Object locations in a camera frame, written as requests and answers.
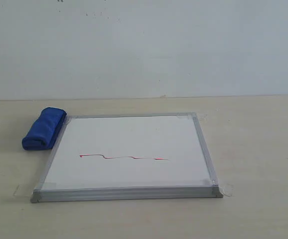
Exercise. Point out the blue microfibre cloth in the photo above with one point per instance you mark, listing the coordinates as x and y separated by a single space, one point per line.
45 130

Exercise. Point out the clear tape front right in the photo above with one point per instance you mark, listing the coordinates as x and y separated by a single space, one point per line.
219 190

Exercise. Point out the white board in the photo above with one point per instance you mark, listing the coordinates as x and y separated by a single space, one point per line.
126 157

